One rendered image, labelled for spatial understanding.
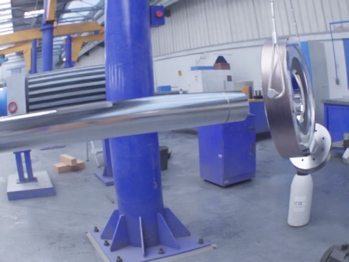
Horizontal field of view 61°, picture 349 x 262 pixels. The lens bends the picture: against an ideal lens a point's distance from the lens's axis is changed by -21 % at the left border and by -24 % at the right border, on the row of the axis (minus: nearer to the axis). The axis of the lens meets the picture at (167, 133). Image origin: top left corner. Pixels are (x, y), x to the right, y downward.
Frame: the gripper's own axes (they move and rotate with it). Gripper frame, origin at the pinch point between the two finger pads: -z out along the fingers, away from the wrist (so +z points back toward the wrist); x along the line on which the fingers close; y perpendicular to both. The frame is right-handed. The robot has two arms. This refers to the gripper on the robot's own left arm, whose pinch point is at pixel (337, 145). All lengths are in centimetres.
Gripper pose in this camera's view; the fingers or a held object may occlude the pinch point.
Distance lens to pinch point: 130.3
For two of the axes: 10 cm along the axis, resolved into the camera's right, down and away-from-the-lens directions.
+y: -2.8, 8.5, -4.5
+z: 8.0, -0.6, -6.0
